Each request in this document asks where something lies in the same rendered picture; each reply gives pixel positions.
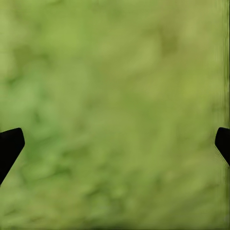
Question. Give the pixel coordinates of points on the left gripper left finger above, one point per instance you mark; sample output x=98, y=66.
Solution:
x=11, y=144

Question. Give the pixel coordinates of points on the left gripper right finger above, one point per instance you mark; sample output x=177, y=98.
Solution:
x=222, y=142

